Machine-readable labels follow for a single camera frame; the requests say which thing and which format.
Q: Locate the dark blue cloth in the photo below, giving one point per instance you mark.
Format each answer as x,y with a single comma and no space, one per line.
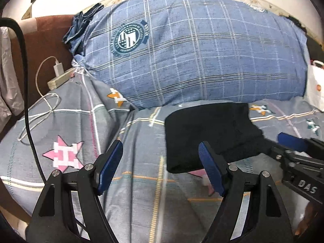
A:
81,25

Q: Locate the grey printed bed sheet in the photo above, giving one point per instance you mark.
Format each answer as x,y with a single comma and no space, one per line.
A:
76,121

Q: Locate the grey hanging cloth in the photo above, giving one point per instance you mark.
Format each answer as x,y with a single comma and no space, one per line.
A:
7,86

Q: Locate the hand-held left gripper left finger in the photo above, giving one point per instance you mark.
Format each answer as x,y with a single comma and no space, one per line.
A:
111,165

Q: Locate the person's right hand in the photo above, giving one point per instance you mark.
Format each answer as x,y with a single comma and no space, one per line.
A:
307,220

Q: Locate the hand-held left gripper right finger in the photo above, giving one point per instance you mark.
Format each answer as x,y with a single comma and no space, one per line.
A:
211,168

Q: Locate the brown headboard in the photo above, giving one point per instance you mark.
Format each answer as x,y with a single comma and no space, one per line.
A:
43,35

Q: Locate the white charger plug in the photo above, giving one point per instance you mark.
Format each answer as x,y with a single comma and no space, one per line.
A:
58,68

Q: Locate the white bag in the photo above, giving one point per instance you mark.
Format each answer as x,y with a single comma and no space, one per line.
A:
316,86

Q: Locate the black pants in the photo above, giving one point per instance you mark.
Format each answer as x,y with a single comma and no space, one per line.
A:
207,126

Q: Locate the blue plaid pillow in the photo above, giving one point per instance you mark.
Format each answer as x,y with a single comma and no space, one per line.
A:
202,55

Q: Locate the beige power strip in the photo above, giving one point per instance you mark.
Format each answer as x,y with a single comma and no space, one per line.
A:
60,79

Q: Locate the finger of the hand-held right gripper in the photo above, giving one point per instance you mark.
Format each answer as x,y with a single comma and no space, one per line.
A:
291,140
277,151

